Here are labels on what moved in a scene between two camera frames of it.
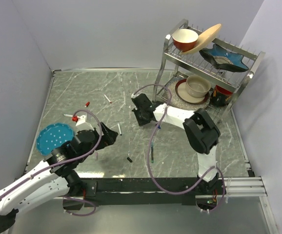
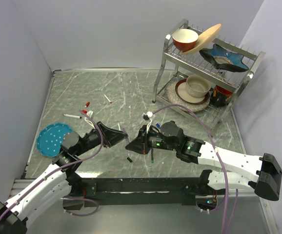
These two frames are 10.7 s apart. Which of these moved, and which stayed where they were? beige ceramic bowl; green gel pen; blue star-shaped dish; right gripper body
Moved: right gripper body
Stayed: beige ceramic bowl; green gel pen; blue star-shaped dish
